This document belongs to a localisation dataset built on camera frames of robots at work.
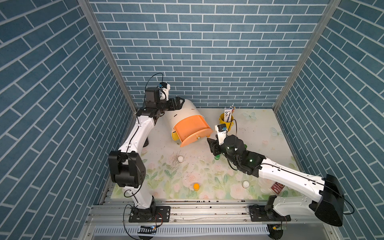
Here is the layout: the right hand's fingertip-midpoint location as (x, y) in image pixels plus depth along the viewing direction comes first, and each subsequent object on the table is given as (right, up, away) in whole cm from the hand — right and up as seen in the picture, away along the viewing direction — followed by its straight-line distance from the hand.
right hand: (212, 138), depth 75 cm
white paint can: (-18, -15, +16) cm, 28 cm away
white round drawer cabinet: (-13, +16, +14) cm, 25 cm away
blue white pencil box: (+12, +13, +24) cm, 30 cm away
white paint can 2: (+19, -26, +6) cm, 32 cm away
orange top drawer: (-11, +4, +9) cm, 15 cm away
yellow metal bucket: (+14, +6, +28) cm, 32 cm away
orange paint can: (-9, -27, +6) cm, 29 cm away
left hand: (-16, +21, +8) cm, 28 cm away
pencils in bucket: (+16, +16, +23) cm, 32 cm away
